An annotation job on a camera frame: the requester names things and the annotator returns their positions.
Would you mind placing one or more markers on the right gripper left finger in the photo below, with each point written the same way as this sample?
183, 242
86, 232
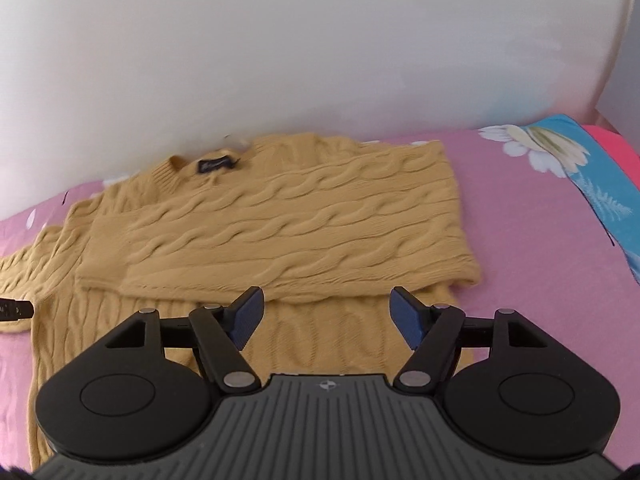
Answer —
221, 334

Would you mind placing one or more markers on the mustard cable-knit cardigan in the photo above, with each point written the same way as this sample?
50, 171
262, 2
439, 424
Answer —
326, 227

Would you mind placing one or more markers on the blue floral pillow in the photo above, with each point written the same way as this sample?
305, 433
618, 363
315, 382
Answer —
564, 148

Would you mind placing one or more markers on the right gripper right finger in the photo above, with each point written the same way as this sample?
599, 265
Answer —
432, 335

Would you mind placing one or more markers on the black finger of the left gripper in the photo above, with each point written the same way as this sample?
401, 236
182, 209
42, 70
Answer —
15, 310

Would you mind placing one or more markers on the pink printed bed sheet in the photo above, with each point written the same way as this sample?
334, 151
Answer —
542, 250

